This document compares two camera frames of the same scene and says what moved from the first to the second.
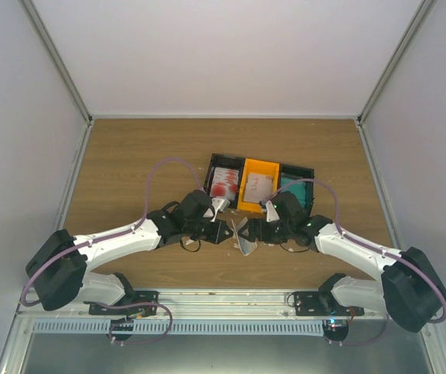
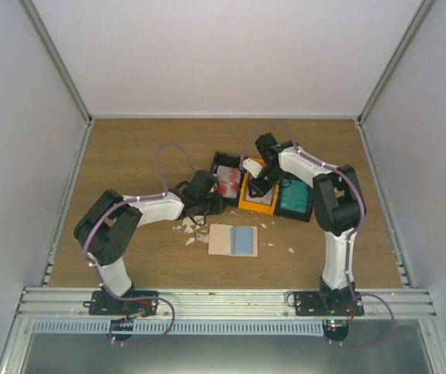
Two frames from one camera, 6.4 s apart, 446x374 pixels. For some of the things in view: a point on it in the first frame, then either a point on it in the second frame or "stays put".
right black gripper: x=261 y=234 → x=257 y=188
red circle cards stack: x=224 y=183 stays put
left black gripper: x=216 y=237 → x=218 y=207
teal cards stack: x=298 y=188 stays put
